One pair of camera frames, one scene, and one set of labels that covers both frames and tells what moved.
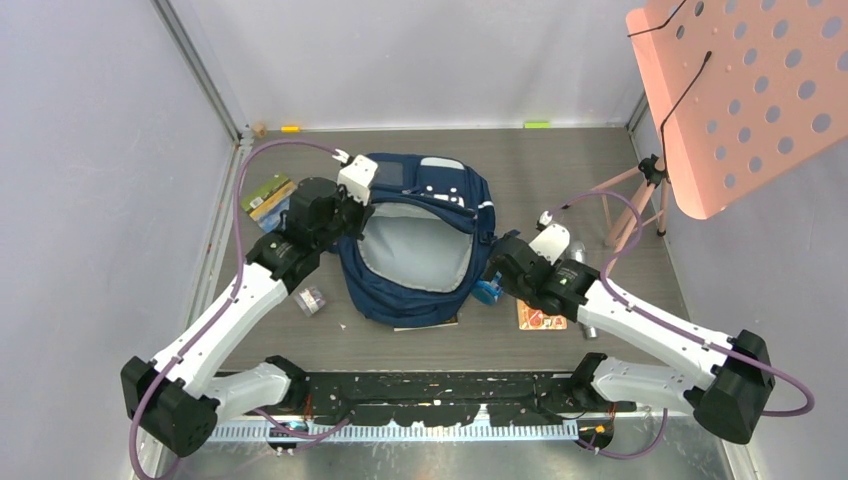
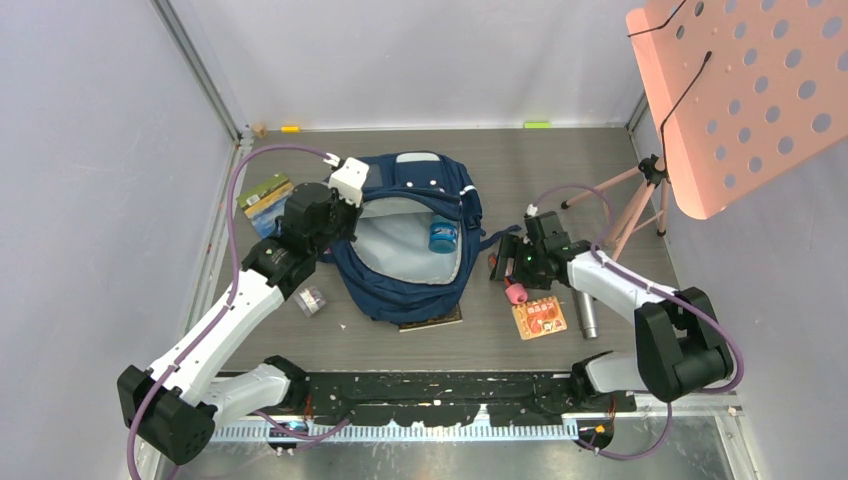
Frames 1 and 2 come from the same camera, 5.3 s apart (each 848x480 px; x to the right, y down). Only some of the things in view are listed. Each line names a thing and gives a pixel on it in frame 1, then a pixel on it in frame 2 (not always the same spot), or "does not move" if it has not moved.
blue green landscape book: x=266 y=203 does not move
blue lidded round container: x=488 y=292 -> x=443 y=234
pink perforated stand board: x=744 y=91 does not move
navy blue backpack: x=428 y=239 does not move
